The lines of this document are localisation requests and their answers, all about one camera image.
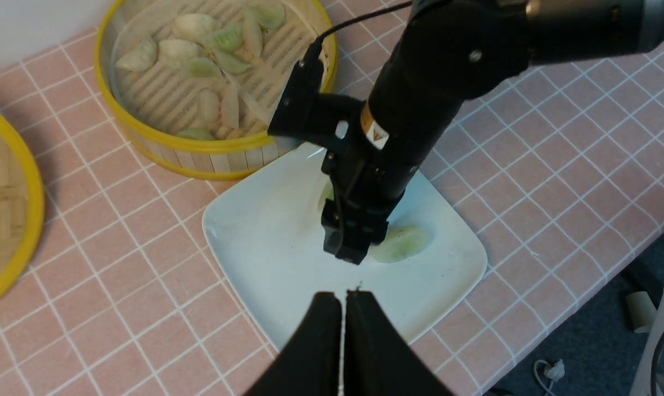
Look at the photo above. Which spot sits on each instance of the pale dumpling centre left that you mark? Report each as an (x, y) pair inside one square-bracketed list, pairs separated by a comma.
[(175, 53)]

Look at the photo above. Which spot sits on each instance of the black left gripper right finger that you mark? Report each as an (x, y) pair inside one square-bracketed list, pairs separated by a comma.
[(378, 361)]

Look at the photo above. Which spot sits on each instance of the yellow rimmed bamboo steamer basket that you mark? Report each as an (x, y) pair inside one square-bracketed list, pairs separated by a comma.
[(172, 115)]

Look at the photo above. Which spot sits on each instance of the white dumpling back middle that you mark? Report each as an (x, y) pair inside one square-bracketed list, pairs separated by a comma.
[(193, 26)]

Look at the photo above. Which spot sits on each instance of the white square ceramic plate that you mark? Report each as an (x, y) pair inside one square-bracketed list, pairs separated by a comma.
[(266, 234)]

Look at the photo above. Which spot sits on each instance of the yellow rimmed bamboo steamer lid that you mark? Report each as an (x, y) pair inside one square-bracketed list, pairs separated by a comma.
[(22, 206)]

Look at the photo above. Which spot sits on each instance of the large green dumpling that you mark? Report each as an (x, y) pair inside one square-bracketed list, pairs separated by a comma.
[(401, 243)]

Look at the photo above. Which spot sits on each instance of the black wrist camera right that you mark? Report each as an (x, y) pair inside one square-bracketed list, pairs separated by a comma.
[(307, 115)]

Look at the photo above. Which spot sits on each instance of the white plug on floor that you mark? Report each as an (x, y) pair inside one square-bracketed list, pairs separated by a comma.
[(552, 372)]

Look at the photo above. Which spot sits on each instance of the white dumpling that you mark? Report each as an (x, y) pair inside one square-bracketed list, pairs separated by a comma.
[(193, 26), (140, 58)]

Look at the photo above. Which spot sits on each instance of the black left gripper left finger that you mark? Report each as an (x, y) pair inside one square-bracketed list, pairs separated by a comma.
[(309, 362)]

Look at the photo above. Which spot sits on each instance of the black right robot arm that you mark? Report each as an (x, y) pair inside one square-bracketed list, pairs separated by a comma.
[(451, 52)]

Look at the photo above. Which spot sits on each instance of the pale long dumpling front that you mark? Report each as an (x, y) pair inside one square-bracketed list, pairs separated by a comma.
[(229, 107)]

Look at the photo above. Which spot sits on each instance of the white dumpling back left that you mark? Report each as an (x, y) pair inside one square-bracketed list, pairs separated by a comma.
[(140, 58)]

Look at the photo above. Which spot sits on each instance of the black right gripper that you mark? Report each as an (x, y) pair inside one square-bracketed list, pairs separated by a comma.
[(382, 150)]

